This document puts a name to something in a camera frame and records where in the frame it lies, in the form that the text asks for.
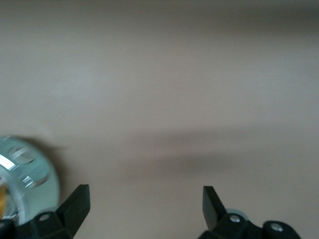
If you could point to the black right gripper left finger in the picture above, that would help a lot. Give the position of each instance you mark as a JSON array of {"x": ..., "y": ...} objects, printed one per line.
[{"x": 62, "y": 221}]

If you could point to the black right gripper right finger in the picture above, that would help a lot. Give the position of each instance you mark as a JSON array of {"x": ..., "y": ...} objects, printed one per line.
[{"x": 224, "y": 226}]

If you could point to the steel cooking pot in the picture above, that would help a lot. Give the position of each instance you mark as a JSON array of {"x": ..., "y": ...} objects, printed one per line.
[{"x": 37, "y": 174}]

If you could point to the brown table cover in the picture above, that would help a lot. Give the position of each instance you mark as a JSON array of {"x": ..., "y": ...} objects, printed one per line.
[{"x": 159, "y": 74}]

